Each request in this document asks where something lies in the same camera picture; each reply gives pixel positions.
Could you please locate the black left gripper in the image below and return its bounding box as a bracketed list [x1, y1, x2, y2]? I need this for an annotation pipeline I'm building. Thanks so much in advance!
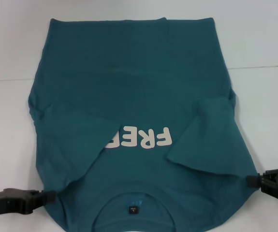
[0, 188, 57, 215]

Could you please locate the teal T-shirt with FREE print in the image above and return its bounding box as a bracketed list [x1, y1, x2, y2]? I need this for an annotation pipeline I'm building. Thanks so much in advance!
[27, 16, 260, 232]

